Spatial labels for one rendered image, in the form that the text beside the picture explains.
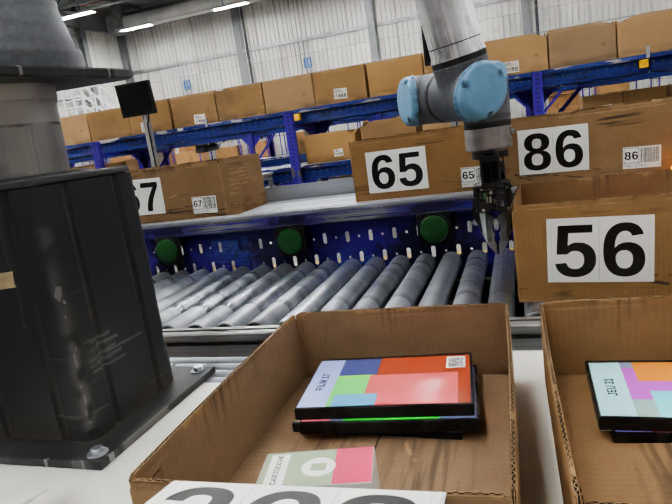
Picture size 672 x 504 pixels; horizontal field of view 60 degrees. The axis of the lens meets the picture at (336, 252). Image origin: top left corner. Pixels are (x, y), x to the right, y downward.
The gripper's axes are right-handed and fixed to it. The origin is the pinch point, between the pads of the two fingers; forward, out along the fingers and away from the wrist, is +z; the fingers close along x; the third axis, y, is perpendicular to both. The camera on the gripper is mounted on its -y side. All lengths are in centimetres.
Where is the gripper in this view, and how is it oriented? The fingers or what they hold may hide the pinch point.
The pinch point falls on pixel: (498, 246)
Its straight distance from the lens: 125.3
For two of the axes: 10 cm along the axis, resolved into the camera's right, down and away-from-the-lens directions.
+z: 1.4, 9.7, 2.0
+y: -2.9, 2.3, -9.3
